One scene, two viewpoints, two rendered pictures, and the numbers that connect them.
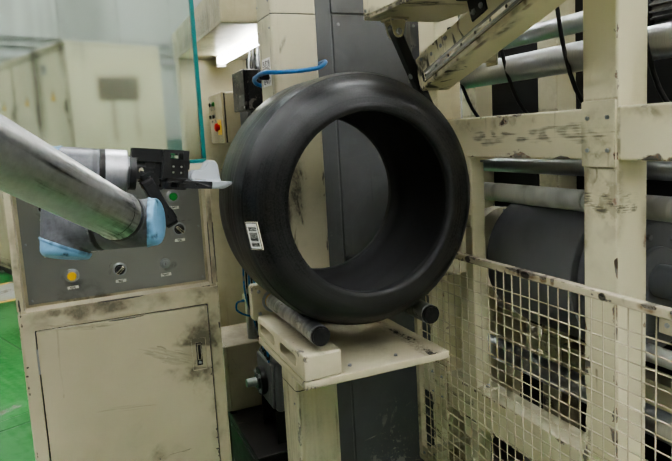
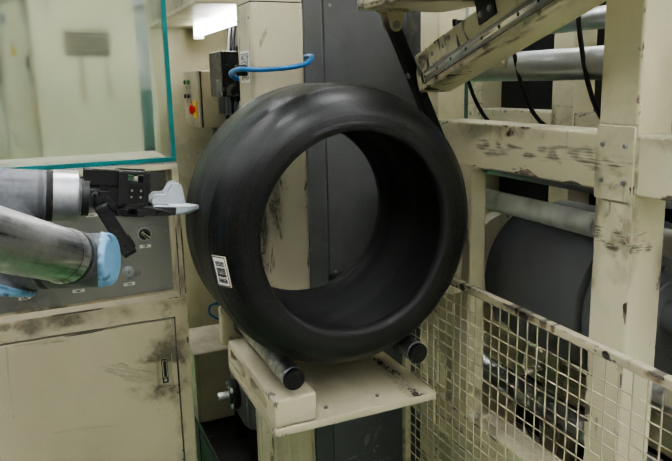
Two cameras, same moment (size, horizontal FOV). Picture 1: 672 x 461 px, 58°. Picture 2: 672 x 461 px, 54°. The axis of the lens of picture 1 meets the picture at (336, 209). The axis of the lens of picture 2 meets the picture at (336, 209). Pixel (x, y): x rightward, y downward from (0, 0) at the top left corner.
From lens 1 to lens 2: 16 cm
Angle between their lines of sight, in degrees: 4
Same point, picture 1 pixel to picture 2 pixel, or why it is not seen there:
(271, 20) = (251, 9)
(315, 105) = (295, 125)
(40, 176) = not seen: outside the picture
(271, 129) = (244, 151)
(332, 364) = (306, 409)
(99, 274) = not seen: hidden behind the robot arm
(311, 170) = (292, 179)
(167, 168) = (124, 193)
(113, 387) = (69, 407)
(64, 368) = (14, 387)
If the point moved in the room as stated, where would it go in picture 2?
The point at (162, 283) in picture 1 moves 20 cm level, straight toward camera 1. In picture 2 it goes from (125, 293) to (124, 317)
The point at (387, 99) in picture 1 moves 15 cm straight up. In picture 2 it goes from (377, 117) to (377, 36)
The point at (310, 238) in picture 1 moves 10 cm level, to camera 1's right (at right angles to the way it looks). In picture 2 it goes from (289, 254) to (329, 253)
